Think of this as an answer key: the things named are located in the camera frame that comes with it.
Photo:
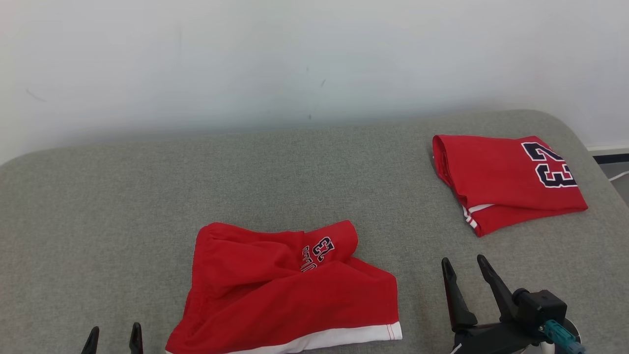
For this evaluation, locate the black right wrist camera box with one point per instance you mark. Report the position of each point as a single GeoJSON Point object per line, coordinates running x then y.
{"type": "Point", "coordinates": [538, 307]}

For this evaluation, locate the red shorts with white stripe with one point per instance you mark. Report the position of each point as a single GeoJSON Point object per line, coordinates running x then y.
{"type": "Point", "coordinates": [275, 300]}

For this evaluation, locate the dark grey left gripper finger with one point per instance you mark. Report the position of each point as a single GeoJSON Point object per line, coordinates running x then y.
{"type": "Point", "coordinates": [136, 339]}
{"type": "Point", "coordinates": [92, 341]}

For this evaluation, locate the red jersey with number 23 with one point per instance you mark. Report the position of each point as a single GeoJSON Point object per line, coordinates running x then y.
{"type": "Point", "coordinates": [496, 172]}

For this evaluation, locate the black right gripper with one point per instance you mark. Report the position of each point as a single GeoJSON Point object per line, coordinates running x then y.
{"type": "Point", "coordinates": [491, 341]}

